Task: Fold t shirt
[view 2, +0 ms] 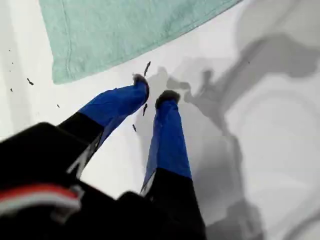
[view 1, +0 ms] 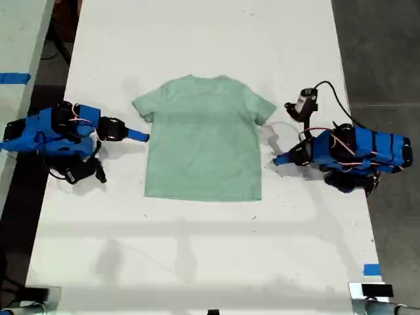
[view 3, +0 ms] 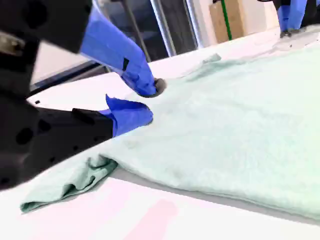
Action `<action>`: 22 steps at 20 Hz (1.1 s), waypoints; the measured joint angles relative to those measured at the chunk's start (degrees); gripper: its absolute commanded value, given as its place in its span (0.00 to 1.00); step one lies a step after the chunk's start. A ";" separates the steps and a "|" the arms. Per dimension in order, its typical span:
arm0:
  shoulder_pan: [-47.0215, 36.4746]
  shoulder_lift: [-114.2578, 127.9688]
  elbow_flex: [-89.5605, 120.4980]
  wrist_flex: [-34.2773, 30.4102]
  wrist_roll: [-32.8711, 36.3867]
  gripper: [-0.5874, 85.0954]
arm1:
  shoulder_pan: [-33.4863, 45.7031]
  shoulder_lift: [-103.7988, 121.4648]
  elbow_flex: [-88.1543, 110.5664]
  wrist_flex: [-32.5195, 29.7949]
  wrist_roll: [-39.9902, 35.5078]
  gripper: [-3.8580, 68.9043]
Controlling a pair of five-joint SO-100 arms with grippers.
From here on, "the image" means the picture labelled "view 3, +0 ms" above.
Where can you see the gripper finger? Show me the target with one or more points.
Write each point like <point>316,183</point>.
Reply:
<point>297,13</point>
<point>284,18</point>
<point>117,50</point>
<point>100,125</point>

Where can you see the silver metal post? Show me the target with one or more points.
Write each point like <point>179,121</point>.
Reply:
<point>162,27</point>
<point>195,22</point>

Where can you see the pale green T-shirt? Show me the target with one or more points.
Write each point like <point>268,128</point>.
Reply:
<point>225,125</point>

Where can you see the brown cardboard box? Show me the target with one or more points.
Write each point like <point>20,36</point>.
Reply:
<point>233,20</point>

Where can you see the green rod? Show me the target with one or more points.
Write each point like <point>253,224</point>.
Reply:
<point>226,20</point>

